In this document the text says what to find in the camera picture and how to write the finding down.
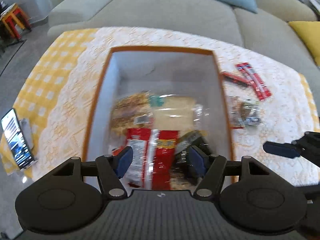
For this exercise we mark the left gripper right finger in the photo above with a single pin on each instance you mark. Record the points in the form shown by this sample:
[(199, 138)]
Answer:
[(211, 169)]

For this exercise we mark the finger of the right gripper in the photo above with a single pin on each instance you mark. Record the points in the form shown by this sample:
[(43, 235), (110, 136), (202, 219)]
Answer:
[(287, 150)]

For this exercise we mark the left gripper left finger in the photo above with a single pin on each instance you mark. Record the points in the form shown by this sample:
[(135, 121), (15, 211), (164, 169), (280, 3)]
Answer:
[(110, 170)]

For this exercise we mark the red chips bag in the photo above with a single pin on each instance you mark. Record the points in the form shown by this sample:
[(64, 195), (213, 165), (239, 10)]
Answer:
[(153, 157)]

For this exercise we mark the yellow checkered lace tablecloth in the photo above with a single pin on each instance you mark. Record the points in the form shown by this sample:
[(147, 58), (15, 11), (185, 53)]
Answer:
[(58, 96)]

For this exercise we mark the dark nut snack bag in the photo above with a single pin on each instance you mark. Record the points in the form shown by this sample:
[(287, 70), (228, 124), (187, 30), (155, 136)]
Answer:
[(243, 113)]

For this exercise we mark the waffle biscuit clear pack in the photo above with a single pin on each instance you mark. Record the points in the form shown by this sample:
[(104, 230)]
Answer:
[(133, 111)]

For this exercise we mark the red blue snack stick pack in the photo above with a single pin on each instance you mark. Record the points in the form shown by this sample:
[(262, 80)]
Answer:
[(256, 82)]

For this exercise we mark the smartphone on stand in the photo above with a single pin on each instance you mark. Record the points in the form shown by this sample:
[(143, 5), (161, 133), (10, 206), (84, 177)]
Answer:
[(19, 138)]

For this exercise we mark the orange-rimmed white cardboard box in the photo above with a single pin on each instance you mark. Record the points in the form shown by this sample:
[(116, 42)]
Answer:
[(162, 71)]

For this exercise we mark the yellow cushion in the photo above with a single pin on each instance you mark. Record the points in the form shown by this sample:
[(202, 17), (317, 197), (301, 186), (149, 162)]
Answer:
[(309, 33)]

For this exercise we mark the beige sofa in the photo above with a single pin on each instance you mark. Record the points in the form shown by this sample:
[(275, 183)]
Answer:
[(266, 31)]

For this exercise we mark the red yellow stacked stools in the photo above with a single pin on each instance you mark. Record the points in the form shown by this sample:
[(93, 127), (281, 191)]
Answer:
[(14, 16)]

